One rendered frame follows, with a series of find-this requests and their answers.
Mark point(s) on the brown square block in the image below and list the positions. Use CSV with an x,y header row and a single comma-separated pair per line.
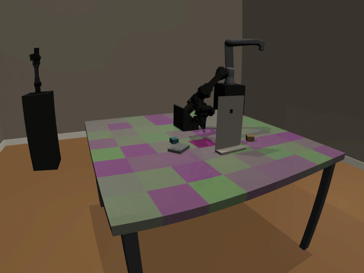
x,y
250,138

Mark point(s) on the teal cube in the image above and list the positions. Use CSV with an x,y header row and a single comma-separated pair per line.
x,y
173,140

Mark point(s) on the magenta square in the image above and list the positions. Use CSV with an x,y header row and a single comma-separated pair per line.
x,y
202,143

